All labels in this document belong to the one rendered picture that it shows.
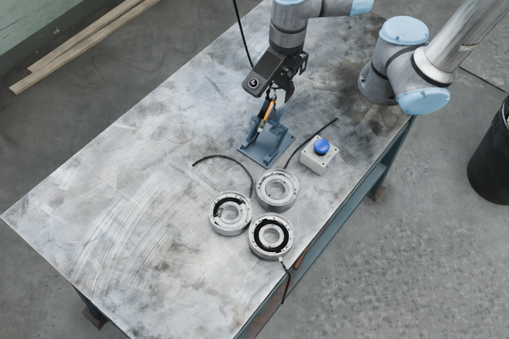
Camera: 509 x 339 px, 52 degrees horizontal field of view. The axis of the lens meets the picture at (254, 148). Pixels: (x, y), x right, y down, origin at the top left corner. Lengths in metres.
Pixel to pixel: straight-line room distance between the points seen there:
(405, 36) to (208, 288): 0.77
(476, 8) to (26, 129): 1.93
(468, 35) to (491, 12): 0.07
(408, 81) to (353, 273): 1.01
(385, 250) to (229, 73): 1.04
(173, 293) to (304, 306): 0.92
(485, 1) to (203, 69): 0.76
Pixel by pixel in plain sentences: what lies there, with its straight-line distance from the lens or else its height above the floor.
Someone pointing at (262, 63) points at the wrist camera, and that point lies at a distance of 1.10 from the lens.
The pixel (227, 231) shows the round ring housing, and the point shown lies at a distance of 1.20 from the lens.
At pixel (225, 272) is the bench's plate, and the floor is 0.80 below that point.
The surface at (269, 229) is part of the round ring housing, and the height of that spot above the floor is 0.82.
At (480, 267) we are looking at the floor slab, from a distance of 2.30.
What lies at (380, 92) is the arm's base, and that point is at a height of 0.84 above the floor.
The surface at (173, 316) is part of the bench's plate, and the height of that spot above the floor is 0.80.
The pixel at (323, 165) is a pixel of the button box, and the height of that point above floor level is 0.85.
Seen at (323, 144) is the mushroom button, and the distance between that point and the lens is 1.30.
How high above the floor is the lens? 1.93
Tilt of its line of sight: 56 degrees down
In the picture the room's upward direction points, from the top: 5 degrees clockwise
